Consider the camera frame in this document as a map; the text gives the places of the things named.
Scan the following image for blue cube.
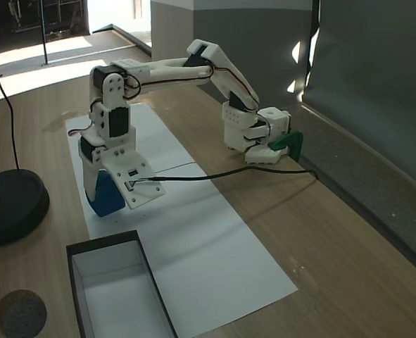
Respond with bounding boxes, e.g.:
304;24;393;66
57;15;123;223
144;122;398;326
87;168;127;218

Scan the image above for dark brown open box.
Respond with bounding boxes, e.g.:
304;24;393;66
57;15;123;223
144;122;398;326
65;230;179;338

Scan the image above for black round stand base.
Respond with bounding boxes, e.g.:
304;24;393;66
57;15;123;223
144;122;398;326
0;154;51;247

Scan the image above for blue metal pole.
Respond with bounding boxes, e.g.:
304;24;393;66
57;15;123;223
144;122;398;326
40;0;50;67

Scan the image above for green table clamp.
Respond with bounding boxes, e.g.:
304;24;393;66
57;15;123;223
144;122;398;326
267;130;305;163

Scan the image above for black camera cable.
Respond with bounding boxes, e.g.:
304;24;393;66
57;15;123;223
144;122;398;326
137;166;320;184

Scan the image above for black stand cable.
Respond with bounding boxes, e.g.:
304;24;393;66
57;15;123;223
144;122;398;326
0;0;21;172

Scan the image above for round table cable hole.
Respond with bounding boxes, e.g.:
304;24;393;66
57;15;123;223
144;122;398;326
0;289;49;337

